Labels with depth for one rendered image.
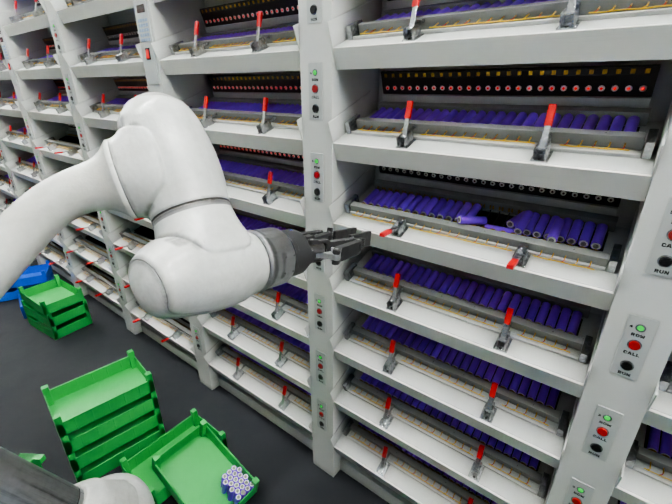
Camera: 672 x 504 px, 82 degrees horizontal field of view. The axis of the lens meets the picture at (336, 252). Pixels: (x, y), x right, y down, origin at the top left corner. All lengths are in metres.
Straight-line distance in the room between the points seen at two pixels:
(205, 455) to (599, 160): 1.45
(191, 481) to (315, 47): 1.37
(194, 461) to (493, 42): 1.49
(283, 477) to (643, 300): 1.24
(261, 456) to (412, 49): 1.42
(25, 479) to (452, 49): 1.05
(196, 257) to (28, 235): 0.19
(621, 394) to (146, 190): 0.84
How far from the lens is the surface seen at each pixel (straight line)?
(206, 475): 1.59
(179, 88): 1.51
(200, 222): 0.48
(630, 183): 0.76
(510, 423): 1.05
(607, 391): 0.90
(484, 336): 0.94
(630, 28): 0.75
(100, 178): 0.54
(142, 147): 0.52
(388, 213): 0.94
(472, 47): 0.80
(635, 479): 1.06
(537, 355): 0.92
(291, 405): 1.57
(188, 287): 0.46
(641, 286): 0.80
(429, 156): 0.82
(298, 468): 1.61
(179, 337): 2.04
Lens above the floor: 1.27
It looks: 23 degrees down
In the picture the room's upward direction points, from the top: straight up
